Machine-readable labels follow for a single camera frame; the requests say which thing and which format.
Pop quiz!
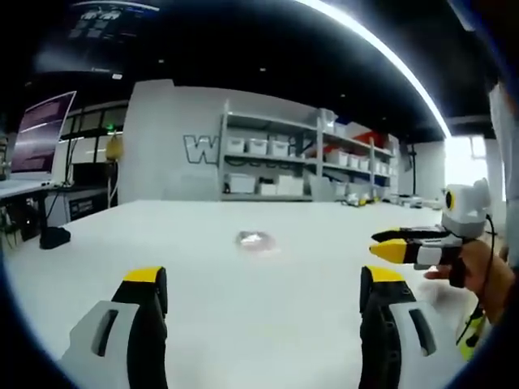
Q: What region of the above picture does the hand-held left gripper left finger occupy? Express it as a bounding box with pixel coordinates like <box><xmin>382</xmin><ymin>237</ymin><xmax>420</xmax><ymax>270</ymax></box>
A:
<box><xmin>60</xmin><ymin>266</ymin><xmax>169</xmax><ymax>389</ymax></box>

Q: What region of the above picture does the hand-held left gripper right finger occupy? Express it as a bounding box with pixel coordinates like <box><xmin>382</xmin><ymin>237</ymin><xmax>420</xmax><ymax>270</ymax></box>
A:
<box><xmin>358</xmin><ymin>265</ymin><xmax>463</xmax><ymax>389</ymax></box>

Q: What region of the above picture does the clear resealable bag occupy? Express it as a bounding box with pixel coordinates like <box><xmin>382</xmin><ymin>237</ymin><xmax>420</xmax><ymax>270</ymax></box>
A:
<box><xmin>234</xmin><ymin>229</ymin><xmax>281</xmax><ymax>254</ymax></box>

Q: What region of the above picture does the yellow hanging bag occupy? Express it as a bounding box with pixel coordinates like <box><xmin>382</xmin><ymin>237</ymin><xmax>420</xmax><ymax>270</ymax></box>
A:
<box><xmin>105</xmin><ymin>132</ymin><xmax>124</xmax><ymax>165</ymax></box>

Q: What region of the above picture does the person's right hand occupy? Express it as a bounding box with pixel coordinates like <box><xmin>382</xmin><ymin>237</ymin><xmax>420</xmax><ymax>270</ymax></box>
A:
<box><xmin>422</xmin><ymin>238</ymin><xmax>517</xmax><ymax>325</ymax></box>

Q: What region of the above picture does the black tripod stand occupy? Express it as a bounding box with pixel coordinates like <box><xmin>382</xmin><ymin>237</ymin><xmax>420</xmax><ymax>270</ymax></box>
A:
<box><xmin>401</xmin><ymin>141</ymin><xmax>420</xmax><ymax>196</ymax></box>

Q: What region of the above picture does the black cloth bundle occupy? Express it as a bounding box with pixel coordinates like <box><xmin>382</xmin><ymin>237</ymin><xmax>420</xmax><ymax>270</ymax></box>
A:
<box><xmin>38</xmin><ymin>227</ymin><xmax>72</xmax><ymax>250</ymax></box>

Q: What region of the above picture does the grey metal shelving unit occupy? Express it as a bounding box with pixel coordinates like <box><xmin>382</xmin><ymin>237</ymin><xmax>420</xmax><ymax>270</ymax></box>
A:
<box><xmin>219</xmin><ymin>99</ymin><xmax>401</xmax><ymax>203</ymax></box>

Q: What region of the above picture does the row of white storage bins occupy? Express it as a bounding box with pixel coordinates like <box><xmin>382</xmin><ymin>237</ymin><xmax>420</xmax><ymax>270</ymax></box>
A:
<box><xmin>226</xmin><ymin>135</ymin><xmax>401</xmax><ymax>176</ymax></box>

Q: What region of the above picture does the white side desk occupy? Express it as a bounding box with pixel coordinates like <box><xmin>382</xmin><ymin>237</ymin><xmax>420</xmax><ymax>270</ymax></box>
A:
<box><xmin>0</xmin><ymin>177</ymin><xmax>62</xmax><ymax>248</ymax></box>

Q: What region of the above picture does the ceiling light strip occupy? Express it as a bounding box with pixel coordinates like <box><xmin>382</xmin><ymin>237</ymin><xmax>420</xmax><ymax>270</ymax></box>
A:
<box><xmin>299</xmin><ymin>0</ymin><xmax>453</xmax><ymax>139</ymax></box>

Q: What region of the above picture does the large monitor screen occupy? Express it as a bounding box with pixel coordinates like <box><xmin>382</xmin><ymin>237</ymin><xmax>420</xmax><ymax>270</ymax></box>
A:
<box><xmin>10</xmin><ymin>90</ymin><xmax>77</xmax><ymax>174</ymax></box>

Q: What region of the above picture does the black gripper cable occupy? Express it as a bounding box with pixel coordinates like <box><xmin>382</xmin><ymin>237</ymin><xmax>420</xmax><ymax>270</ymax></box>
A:
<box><xmin>465</xmin><ymin>213</ymin><xmax>497</xmax><ymax>337</ymax></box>

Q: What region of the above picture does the yellow wrist strap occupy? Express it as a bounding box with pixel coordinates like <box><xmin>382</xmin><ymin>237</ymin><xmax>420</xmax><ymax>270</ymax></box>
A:
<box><xmin>454</xmin><ymin>308</ymin><xmax>487</xmax><ymax>361</ymax></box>

